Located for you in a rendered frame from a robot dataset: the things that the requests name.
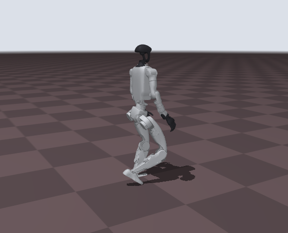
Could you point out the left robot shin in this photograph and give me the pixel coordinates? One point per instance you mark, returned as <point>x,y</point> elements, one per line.
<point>140,156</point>

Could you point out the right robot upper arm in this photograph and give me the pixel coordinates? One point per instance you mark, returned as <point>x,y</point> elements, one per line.
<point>151,73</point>

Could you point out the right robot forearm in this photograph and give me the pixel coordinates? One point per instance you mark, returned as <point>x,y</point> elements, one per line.
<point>159,105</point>

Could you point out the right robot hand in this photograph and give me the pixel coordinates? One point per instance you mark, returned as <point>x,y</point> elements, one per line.
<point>170,121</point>

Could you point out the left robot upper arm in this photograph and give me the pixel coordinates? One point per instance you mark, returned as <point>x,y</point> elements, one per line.
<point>130,72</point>

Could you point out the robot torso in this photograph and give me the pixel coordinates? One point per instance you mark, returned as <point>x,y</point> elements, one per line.
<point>141,91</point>

